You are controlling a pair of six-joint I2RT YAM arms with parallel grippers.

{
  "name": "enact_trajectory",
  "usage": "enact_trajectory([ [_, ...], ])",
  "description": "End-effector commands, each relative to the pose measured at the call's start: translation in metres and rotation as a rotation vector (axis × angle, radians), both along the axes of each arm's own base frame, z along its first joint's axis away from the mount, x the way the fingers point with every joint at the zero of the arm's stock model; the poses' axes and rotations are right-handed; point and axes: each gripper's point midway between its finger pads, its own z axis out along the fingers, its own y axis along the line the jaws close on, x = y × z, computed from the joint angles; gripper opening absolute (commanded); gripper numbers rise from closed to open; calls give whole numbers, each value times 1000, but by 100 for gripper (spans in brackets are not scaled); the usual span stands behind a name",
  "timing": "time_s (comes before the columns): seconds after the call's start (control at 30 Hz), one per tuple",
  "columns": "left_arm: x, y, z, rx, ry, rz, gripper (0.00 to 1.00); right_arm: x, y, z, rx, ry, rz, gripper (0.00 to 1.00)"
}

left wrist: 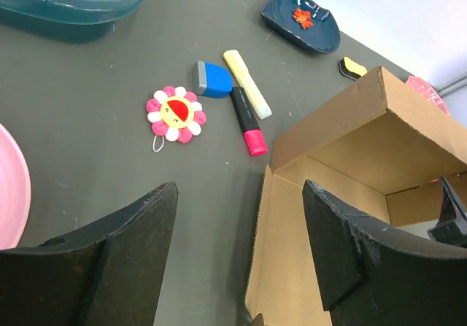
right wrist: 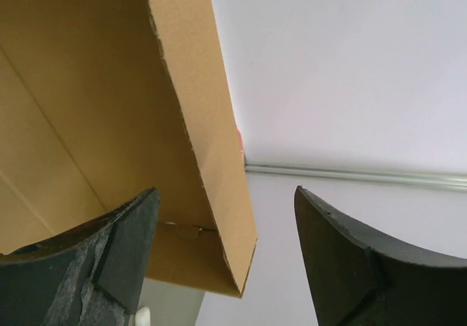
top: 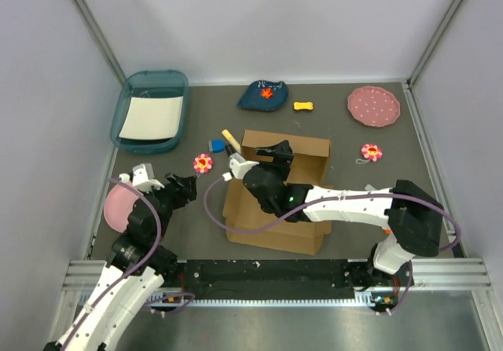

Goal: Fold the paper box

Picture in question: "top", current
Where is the pink flower charm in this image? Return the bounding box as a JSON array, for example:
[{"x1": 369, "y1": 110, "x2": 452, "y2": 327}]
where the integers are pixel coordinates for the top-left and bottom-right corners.
[
  {"x1": 193, "y1": 153, "x2": 213, "y2": 177},
  {"x1": 355, "y1": 144, "x2": 383, "y2": 165}
]

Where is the aluminium frame profile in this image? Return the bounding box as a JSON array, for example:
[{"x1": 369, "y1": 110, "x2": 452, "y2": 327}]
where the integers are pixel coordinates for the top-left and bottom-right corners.
[{"x1": 62, "y1": 258, "x2": 491, "y2": 308}]

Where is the blue small eraser block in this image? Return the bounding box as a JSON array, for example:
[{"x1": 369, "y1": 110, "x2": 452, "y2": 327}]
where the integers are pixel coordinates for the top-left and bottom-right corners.
[{"x1": 208, "y1": 139, "x2": 226, "y2": 153}]

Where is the white paper sheet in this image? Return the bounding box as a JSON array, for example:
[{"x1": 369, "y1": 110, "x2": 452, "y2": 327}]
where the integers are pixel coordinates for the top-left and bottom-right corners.
[{"x1": 119, "y1": 97, "x2": 183, "y2": 141}]

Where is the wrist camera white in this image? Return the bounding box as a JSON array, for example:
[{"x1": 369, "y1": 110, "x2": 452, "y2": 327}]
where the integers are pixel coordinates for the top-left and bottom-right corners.
[
  {"x1": 119, "y1": 163, "x2": 165, "y2": 193},
  {"x1": 222, "y1": 152, "x2": 259, "y2": 181}
]

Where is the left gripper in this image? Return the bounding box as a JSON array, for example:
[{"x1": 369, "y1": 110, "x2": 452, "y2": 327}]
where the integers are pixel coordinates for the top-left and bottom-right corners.
[{"x1": 141, "y1": 172, "x2": 197, "y2": 241}]

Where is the pink flower charm left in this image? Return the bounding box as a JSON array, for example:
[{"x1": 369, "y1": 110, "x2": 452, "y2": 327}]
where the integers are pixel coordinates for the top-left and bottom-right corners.
[{"x1": 193, "y1": 153, "x2": 213, "y2": 177}]

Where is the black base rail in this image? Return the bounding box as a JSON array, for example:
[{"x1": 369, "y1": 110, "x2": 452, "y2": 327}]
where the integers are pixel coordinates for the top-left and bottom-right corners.
[{"x1": 161, "y1": 259, "x2": 408, "y2": 300}]

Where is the pink flower charm right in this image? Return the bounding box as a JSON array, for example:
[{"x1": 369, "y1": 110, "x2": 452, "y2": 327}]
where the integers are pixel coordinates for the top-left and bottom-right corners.
[{"x1": 355, "y1": 144, "x2": 383, "y2": 165}]

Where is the yellow bone sponge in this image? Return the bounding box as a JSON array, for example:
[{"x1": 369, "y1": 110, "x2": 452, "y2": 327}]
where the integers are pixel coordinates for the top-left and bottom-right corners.
[{"x1": 293, "y1": 101, "x2": 314, "y2": 112}]

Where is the dark blue fish dish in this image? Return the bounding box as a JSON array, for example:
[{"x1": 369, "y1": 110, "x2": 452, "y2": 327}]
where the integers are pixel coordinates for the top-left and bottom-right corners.
[{"x1": 237, "y1": 80, "x2": 289, "y2": 112}]

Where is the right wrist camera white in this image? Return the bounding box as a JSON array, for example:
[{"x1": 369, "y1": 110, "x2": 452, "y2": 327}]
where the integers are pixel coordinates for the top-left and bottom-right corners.
[{"x1": 222, "y1": 152, "x2": 259, "y2": 181}]

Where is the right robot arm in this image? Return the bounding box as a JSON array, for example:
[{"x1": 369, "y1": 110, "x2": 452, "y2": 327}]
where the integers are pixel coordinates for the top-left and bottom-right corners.
[{"x1": 229, "y1": 141, "x2": 444, "y2": 288}]

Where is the teal plastic bin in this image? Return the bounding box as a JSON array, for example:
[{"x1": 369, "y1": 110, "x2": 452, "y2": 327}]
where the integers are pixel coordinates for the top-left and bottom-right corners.
[{"x1": 110, "y1": 70, "x2": 189, "y2": 155}]

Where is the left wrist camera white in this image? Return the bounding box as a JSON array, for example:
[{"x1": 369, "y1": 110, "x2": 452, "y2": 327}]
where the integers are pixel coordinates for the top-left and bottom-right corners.
[{"x1": 119, "y1": 163, "x2": 165, "y2": 193}]

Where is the yellow pink marker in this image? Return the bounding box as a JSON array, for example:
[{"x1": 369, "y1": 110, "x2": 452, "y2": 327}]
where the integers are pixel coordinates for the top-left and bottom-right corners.
[{"x1": 222, "y1": 130, "x2": 241, "y2": 155}]

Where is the pink dotted plate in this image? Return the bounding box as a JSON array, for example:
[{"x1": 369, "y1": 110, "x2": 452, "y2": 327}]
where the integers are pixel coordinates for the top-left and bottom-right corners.
[{"x1": 347, "y1": 86, "x2": 401, "y2": 128}]

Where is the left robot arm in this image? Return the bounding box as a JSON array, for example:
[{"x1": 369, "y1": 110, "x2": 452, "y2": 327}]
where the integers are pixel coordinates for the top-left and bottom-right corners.
[{"x1": 44, "y1": 174, "x2": 197, "y2": 350}]

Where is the plain pink plate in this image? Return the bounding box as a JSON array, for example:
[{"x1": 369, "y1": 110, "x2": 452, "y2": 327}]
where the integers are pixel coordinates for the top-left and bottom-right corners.
[{"x1": 103, "y1": 185, "x2": 138, "y2": 233}]

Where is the brown cardboard box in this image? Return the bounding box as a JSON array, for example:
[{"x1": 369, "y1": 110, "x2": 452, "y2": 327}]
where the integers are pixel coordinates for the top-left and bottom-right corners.
[{"x1": 222, "y1": 130, "x2": 332, "y2": 255}]

